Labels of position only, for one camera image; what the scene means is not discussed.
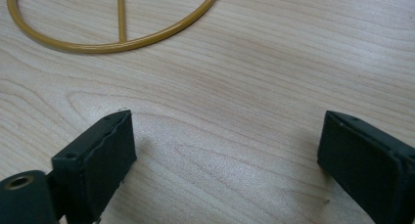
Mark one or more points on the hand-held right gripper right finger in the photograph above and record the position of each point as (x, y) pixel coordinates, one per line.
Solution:
(368, 165)

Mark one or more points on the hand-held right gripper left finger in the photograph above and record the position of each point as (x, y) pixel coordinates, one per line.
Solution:
(98, 158)

